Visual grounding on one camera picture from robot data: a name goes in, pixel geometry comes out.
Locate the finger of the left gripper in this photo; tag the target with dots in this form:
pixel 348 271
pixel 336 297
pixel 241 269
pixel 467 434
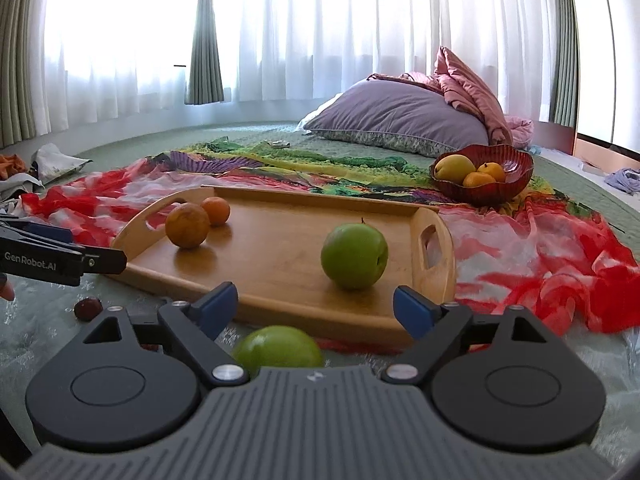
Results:
pixel 97 259
pixel 37 228

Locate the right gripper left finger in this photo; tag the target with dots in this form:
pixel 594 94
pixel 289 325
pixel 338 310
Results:
pixel 173 347

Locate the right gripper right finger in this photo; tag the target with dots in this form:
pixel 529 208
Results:
pixel 444 335

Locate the wrinkled red date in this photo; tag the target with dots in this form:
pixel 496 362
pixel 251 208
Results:
pixel 86 309

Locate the green apple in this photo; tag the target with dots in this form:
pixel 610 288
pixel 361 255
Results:
pixel 277 346
pixel 354 255

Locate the small mandarin with stem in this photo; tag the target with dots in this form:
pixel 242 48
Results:
pixel 217 210

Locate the person's fingertip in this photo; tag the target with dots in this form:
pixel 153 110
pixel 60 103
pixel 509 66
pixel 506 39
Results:
pixel 6 290

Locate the orange cloth at left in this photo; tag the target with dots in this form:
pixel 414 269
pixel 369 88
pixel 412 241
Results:
pixel 11 165

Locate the white crumpled paper bag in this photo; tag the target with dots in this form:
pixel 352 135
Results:
pixel 50 164

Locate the dull brown orange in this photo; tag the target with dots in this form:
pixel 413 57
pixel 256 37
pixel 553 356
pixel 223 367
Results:
pixel 187 226

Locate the wooden serving tray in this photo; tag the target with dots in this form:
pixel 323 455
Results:
pixel 270 249

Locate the green apple on tray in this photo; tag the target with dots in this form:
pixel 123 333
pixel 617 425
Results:
pixel 354 255

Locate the colourful red floral scarf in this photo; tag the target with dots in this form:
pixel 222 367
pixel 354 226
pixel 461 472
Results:
pixel 541 250

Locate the yellow mango in bowl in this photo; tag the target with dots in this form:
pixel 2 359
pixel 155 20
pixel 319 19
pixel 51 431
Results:
pixel 453 168

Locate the red glass fruit bowl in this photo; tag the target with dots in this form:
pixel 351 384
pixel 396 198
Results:
pixel 518 165

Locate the small wrapper on bedspread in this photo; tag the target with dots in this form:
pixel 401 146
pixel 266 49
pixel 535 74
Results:
pixel 279 144

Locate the green centre curtain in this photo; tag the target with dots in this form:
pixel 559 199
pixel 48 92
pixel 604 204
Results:
pixel 204 80

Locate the green curtain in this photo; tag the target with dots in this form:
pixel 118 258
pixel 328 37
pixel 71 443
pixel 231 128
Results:
pixel 204 80
pixel 564 95
pixel 21 70

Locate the purple pillow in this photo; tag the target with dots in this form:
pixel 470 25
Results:
pixel 397 116

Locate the green left curtain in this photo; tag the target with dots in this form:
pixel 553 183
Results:
pixel 21 70

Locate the lavender cloth at right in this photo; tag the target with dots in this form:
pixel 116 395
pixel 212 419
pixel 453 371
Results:
pixel 626 180

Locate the pink crumpled blanket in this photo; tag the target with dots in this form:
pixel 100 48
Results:
pixel 466 92

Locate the green right curtain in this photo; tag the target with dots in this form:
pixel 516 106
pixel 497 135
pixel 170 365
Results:
pixel 564 95

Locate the wooden bed frame edge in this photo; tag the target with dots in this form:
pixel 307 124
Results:
pixel 567 148

